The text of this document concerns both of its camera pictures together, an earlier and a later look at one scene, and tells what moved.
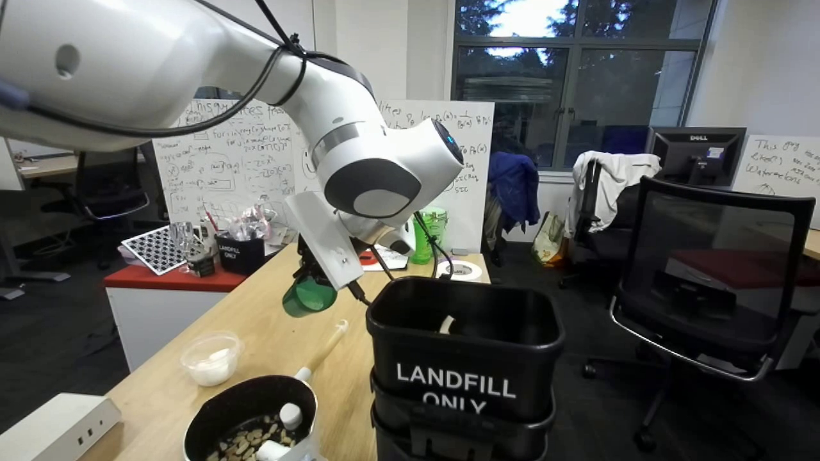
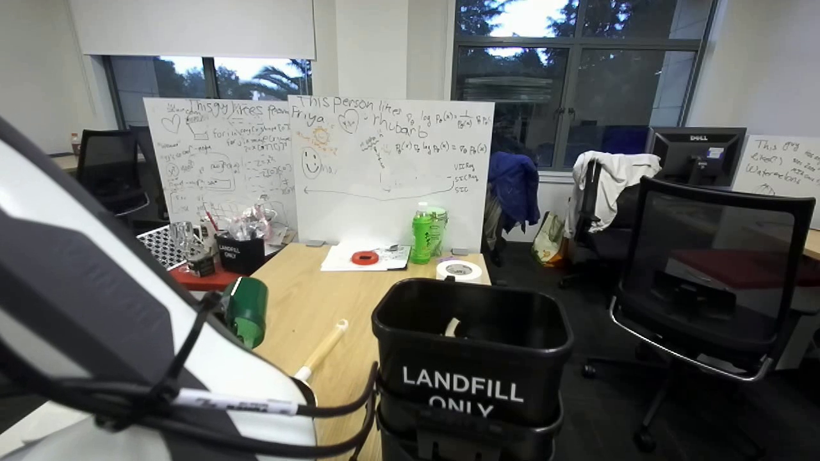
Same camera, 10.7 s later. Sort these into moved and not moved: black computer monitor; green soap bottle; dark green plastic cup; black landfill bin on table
Moved: dark green plastic cup
Not moved: black landfill bin on table; green soap bottle; black computer monitor
